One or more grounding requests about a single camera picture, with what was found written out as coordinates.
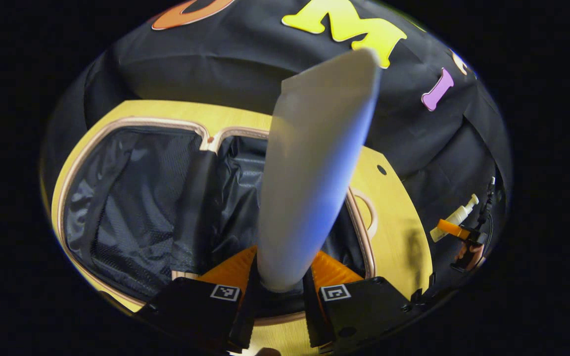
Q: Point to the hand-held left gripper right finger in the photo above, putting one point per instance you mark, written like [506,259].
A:
[312,316]

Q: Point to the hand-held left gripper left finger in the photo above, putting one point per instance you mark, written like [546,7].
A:
[245,316]

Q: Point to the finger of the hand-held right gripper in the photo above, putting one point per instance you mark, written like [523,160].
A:
[451,229]

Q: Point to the white pump bottle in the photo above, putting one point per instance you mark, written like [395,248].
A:
[455,216]

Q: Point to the large white tube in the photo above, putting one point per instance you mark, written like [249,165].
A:
[314,173]

